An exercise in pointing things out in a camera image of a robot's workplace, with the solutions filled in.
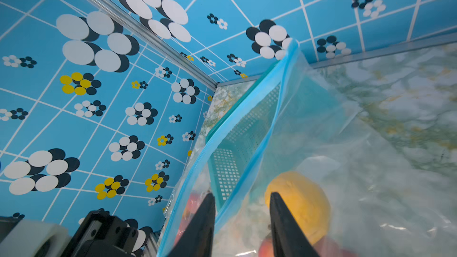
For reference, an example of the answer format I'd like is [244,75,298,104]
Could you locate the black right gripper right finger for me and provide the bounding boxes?
[270,192,319,257]

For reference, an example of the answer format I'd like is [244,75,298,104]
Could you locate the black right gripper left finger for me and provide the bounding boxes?
[168,193,216,257]

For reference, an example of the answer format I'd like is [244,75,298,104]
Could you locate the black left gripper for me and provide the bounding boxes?
[62,209,150,257]

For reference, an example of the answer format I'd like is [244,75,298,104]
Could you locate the yellow red peach top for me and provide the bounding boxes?
[264,171,331,245]

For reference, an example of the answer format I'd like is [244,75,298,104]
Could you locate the teal plastic mesh basket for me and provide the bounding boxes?
[208,61,347,213]

